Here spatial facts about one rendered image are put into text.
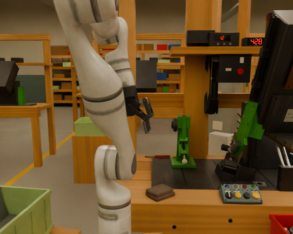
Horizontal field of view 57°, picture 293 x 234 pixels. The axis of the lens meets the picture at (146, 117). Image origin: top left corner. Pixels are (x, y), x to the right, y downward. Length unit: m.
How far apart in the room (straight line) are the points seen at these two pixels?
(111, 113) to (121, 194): 0.26
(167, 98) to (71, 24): 1.24
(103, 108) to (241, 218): 0.79
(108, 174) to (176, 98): 1.06
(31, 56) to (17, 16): 1.65
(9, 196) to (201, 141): 1.05
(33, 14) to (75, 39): 11.92
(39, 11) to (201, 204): 11.67
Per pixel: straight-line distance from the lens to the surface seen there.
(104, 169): 0.72
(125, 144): 0.66
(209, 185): 1.29
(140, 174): 1.45
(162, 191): 1.14
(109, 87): 0.56
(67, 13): 0.51
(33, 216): 1.07
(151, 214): 1.14
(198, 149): 1.68
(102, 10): 0.50
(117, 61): 0.79
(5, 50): 12.82
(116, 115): 0.60
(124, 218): 0.78
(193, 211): 1.14
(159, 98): 1.69
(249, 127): 1.31
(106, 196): 0.74
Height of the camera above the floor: 1.41
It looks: 10 degrees down
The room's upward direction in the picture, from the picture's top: straight up
